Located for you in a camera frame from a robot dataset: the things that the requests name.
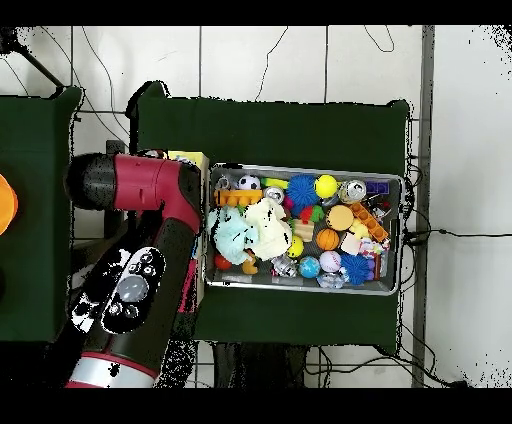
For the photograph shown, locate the cream waffle cloth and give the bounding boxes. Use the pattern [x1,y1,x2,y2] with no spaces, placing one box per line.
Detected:
[243,197,295,261]

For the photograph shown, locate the light teal waffle cloth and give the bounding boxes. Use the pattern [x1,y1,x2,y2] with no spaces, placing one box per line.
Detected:
[207,205,259,266]

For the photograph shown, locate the wooden box with three holes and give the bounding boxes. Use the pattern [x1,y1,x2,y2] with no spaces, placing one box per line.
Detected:
[167,149,211,314]

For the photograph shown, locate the orange toy building block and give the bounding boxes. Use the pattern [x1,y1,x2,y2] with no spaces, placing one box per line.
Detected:
[214,188,264,208]

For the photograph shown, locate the blue spiky rubber ball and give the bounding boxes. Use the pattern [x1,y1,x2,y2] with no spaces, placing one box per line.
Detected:
[339,252,375,286]
[286,174,320,208]

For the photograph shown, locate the yellow smooth ball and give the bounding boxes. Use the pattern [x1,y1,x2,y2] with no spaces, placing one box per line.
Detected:
[314,174,338,199]

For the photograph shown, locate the blue and green globe ball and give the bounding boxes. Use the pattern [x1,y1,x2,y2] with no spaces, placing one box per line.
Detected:
[298,256,321,279]

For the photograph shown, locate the orange toy basketball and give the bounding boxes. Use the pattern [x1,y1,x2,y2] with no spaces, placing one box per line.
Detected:
[316,228,340,251]

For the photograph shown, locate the white toy baseball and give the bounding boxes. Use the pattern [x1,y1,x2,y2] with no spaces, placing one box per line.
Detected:
[319,250,342,273]

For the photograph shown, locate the dark green side table cloth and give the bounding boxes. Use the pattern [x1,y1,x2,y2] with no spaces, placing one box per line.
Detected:
[0,87,91,345]

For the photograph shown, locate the orange round object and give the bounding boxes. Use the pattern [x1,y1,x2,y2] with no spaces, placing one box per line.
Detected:
[0,173,20,237]

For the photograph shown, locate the shallow wire mesh bin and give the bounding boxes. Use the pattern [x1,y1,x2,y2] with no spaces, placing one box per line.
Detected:
[202,161,404,296]

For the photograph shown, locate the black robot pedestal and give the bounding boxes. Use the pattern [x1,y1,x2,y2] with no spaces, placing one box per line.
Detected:
[211,342,311,388]

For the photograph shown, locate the black power cable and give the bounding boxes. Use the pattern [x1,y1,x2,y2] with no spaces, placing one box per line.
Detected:
[403,227,512,246]

